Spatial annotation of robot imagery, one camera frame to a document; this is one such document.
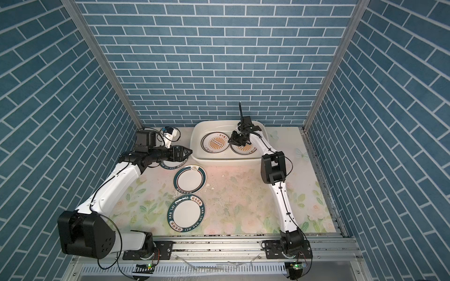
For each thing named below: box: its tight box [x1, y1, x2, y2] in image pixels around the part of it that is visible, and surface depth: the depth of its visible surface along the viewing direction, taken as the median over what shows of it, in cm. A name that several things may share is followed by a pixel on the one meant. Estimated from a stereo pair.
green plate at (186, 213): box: [166, 194, 206, 233], surface depth 85 cm
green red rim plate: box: [173, 164, 207, 195], surface depth 97 cm
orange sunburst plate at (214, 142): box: [200, 131, 230, 154], surface depth 114 cm
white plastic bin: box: [189, 120, 271, 167], surface depth 109 cm
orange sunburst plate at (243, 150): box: [229, 142, 258, 155], surface depth 110 cm
